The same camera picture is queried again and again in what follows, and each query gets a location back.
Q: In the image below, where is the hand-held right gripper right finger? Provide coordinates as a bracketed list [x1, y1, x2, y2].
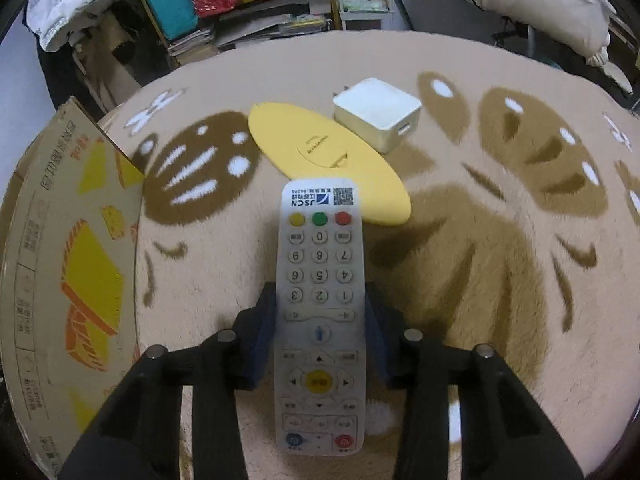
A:
[364, 290, 586, 480]

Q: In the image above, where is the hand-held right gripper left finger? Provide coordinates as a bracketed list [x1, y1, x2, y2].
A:
[57, 281, 278, 480]

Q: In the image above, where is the white remote control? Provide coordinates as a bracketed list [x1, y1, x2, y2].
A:
[272, 177, 371, 457]

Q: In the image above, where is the cardboard box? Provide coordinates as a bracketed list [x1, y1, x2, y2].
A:
[0, 96, 146, 478]

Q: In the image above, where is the butterfly printed blanket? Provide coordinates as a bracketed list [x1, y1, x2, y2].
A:
[0, 30, 640, 480]

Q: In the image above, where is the yellow oval case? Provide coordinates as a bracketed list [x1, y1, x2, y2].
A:
[247, 101, 412, 226]

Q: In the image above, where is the white charger adapter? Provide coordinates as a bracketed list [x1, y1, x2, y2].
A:
[331, 77, 423, 154]

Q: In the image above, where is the stack of books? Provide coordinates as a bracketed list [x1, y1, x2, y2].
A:
[167, 27, 217, 58]

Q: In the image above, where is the pile of folders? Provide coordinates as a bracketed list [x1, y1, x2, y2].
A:
[215, 2, 331, 51]

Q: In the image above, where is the teal bag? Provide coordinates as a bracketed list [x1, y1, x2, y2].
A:
[137, 0, 201, 41]

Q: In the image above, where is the cream puffer jacket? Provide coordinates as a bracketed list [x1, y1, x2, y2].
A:
[430, 0, 633, 93]

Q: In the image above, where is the white puffer jacket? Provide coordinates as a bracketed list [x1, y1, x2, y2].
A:
[25, 0, 133, 53]

